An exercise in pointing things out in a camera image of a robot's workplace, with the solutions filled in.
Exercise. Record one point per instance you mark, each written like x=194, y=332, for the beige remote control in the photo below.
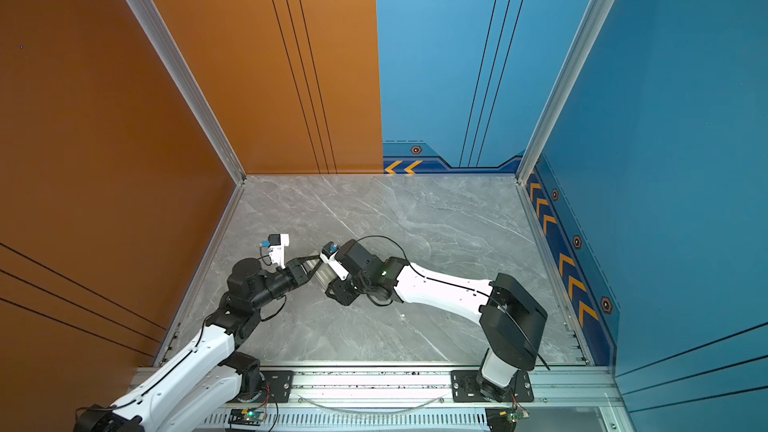
x=325, y=276

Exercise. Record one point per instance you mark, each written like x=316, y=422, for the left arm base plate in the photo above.
x=270, y=386

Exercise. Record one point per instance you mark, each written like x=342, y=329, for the aluminium front rail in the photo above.
x=381, y=385

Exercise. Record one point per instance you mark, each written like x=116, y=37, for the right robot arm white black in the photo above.
x=512, y=320

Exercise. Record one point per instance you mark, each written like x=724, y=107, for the aluminium corner post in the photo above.
x=153, y=25
x=583, y=41

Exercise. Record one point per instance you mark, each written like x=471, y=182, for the left aluminium corner post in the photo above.
x=153, y=25

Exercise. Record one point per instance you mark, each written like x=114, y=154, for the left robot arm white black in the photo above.
x=209, y=370

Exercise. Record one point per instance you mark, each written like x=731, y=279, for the white ventilation grille strip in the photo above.
x=295, y=419

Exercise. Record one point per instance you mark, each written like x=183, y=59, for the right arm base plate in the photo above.
x=469, y=386

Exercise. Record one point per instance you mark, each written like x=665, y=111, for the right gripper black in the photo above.
x=339, y=293

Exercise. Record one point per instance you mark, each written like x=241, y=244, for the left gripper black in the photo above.
x=296, y=273

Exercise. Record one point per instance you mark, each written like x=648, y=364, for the green circuit board left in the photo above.
x=248, y=417

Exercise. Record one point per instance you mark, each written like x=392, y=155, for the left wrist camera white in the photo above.
x=272, y=250

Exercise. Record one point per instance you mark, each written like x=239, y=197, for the circuit board right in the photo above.
x=505, y=419

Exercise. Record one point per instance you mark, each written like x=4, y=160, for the right aluminium corner post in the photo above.
x=583, y=41

